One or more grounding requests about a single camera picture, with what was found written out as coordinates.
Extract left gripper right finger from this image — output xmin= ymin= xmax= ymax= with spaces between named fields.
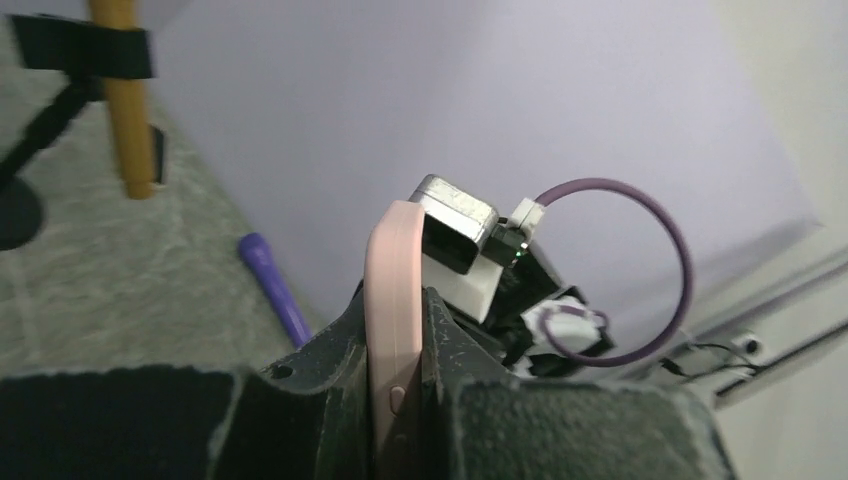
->
xmin=421 ymin=288 xmax=736 ymax=480

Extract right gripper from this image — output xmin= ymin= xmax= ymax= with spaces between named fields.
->
xmin=482 ymin=245 xmax=615 ymax=378

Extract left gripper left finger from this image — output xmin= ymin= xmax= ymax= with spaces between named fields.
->
xmin=1 ymin=299 xmax=368 ymax=479

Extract pink phone case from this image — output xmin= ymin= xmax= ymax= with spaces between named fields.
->
xmin=363 ymin=201 xmax=425 ymax=479

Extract purple microphone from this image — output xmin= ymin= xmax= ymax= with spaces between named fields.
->
xmin=237 ymin=232 xmax=312 ymax=349

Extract gold microphone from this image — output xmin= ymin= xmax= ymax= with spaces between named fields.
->
xmin=88 ymin=0 xmax=154 ymax=200

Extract black microphone stand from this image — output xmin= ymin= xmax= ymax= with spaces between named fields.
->
xmin=1 ymin=14 xmax=165 ymax=251

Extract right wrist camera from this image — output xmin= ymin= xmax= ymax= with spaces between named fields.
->
xmin=410 ymin=174 xmax=561 ymax=325

